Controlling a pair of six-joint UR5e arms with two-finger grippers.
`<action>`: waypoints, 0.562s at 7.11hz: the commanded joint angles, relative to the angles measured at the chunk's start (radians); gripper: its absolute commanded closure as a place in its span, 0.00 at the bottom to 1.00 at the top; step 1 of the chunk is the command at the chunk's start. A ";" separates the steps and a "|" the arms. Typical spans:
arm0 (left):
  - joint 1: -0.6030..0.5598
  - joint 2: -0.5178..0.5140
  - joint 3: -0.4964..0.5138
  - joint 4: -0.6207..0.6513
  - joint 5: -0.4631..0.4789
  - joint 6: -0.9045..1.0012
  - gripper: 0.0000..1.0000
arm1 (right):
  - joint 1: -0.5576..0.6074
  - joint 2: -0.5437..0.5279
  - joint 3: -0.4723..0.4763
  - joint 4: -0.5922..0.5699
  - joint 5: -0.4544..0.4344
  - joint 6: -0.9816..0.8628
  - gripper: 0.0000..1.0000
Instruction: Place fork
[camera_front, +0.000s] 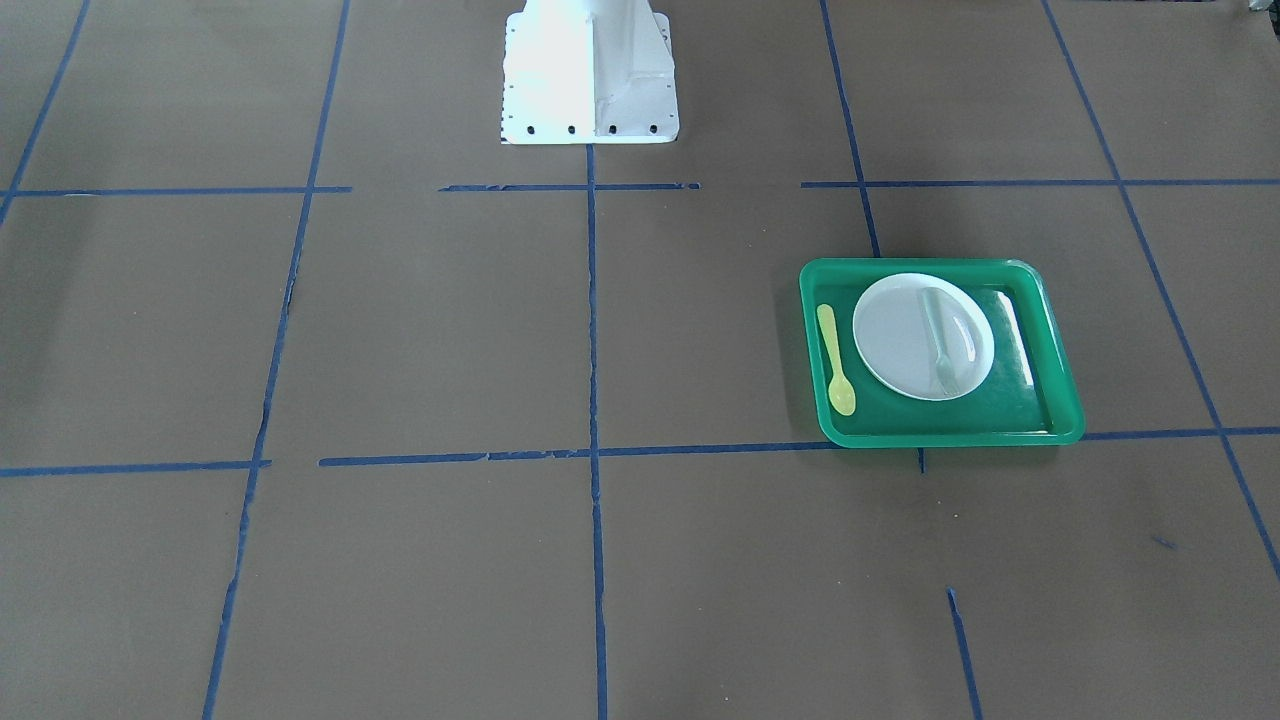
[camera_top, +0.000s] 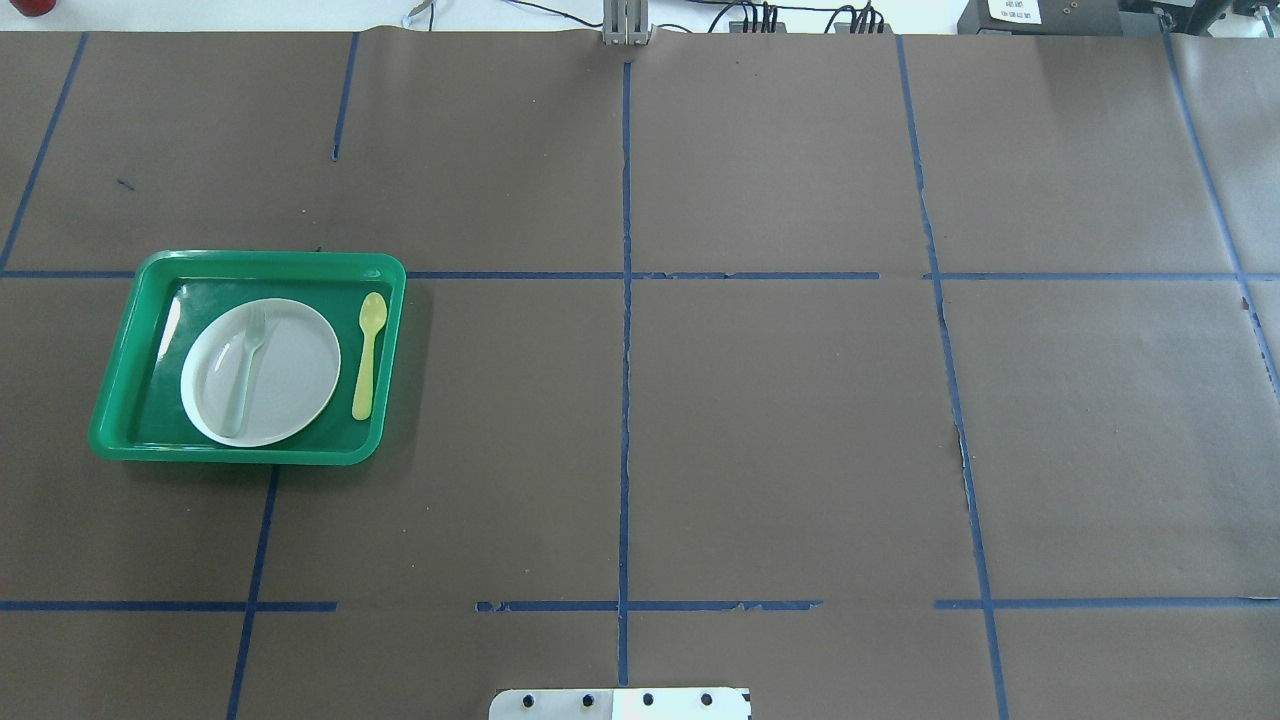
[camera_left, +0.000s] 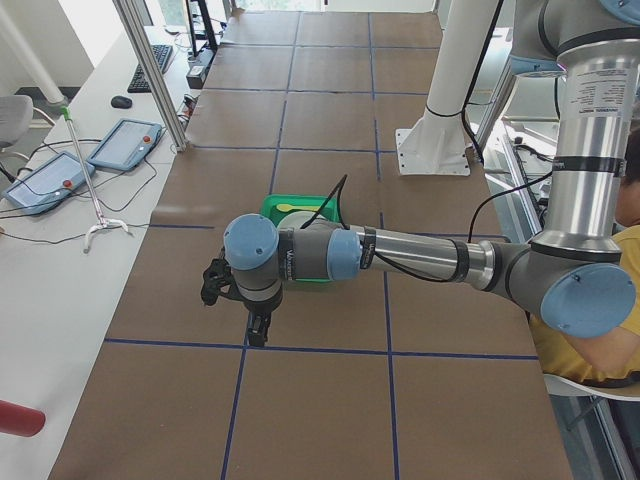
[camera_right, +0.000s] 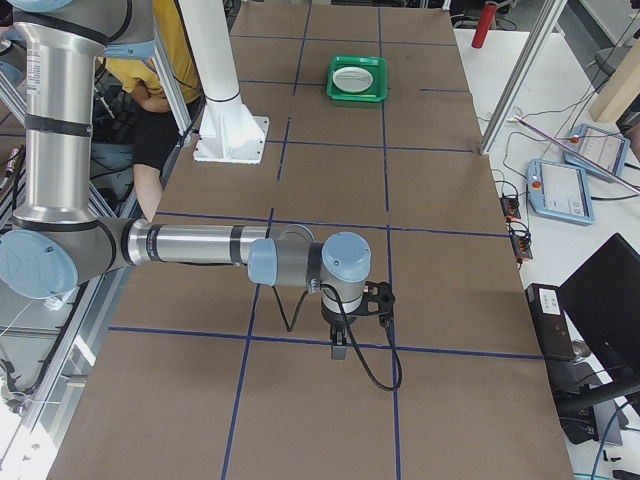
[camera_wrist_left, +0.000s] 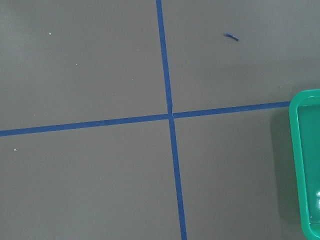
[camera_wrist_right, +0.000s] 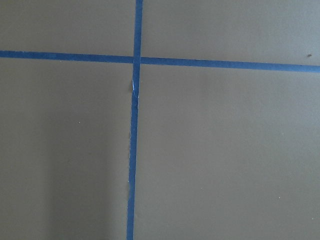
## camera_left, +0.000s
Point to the far blue teach pendant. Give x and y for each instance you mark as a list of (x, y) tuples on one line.
[(126, 145)]

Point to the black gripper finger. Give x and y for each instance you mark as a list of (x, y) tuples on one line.
[(258, 327)]

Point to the near blue teach pendant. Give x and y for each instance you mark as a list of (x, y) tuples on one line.
[(46, 186)]

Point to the yellow plastic spoon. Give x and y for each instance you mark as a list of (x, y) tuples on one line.
[(286, 208)]

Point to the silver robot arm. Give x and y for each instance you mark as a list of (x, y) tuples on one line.
[(568, 275)]

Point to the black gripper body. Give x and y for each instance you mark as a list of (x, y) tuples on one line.
[(259, 308)]

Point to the aluminium frame post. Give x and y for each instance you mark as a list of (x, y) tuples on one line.
[(136, 33)]

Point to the red cylinder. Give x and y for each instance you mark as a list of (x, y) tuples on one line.
[(20, 420)]

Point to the black computer mouse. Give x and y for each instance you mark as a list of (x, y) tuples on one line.
[(121, 102)]

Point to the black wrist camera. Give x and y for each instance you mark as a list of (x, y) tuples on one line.
[(218, 281)]

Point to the blue teach pendant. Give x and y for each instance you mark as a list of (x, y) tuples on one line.
[(46, 186), (126, 145)]

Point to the white round plate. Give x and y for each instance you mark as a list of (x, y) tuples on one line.
[(295, 219)]

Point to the green plastic tray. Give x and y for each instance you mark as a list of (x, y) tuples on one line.
[(268, 207)]

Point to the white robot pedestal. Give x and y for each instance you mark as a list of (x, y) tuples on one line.
[(436, 144)]

